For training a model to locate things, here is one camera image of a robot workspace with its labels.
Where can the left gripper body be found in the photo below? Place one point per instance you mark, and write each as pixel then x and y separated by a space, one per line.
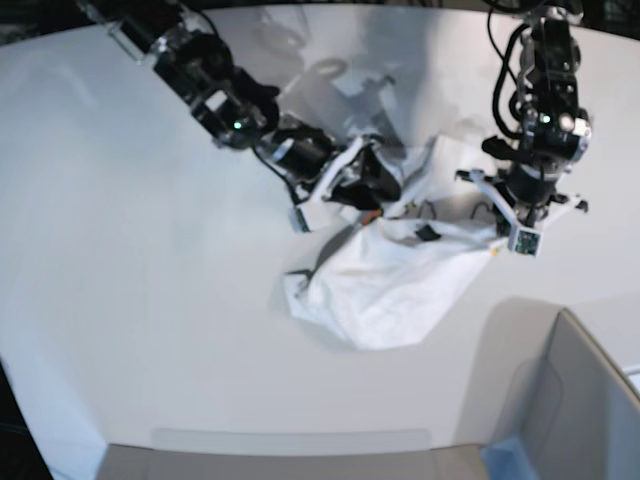
pixel 528 189

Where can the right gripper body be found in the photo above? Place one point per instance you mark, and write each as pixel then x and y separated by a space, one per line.
pixel 295 151

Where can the white t-shirt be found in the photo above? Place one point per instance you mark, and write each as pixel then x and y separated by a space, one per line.
pixel 391 282

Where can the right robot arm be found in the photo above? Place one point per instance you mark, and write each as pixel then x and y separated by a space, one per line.
pixel 240 113

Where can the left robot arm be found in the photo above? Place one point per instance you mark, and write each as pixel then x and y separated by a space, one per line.
pixel 543 128

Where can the grey cardboard box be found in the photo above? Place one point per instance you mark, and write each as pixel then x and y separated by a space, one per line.
pixel 546 401

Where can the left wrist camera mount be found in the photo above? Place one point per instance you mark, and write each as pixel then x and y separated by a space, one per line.
pixel 524 237

